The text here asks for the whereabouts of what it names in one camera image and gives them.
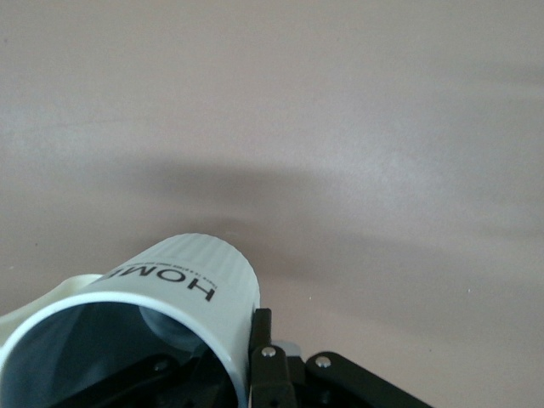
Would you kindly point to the brown table cloth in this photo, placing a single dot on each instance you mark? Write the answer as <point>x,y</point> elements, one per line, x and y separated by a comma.
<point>297,127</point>

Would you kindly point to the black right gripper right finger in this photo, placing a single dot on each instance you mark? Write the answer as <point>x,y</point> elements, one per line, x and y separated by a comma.
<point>268,378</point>

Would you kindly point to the white ribbed mug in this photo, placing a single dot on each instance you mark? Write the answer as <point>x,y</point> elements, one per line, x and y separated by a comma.
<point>204,263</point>

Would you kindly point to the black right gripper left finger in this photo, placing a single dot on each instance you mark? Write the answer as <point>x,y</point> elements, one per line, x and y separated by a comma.
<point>204,382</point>

